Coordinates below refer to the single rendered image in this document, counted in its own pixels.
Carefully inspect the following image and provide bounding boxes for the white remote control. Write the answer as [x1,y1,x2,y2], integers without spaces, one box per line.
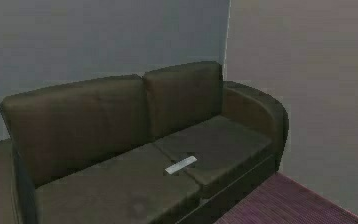
[164,155,198,176]

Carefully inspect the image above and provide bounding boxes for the dark brown sofa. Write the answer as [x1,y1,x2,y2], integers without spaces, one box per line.
[0,60,290,224]

